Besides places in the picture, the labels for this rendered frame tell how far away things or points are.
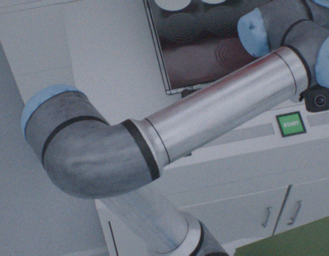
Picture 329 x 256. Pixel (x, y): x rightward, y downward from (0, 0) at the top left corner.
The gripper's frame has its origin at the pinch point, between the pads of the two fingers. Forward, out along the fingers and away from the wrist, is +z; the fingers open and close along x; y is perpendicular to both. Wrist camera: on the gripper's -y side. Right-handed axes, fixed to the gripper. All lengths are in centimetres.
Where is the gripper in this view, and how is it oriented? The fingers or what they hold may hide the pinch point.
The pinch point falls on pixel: (299, 101)
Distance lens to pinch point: 142.5
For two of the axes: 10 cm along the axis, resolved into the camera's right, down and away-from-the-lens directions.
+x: -9.8, 2.0, -0.9
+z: 0.2, 4.9, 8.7
